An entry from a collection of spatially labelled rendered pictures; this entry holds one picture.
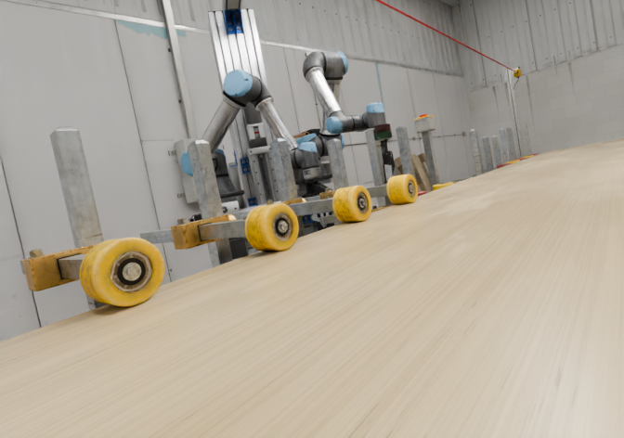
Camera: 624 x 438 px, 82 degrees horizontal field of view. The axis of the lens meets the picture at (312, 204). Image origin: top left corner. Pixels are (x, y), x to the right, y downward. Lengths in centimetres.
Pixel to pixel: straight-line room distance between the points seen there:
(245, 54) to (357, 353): 205
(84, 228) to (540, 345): 65
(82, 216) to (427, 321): 59
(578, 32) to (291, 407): 903
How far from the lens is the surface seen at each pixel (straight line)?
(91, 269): 47
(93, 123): 363
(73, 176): 72
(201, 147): 83
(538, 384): 19
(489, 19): 964
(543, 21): 932
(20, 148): 350
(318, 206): 86
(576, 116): 894
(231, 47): 220
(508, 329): 24
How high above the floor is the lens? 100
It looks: 3 degrees down
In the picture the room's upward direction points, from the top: 11 degrees counter-clockwise
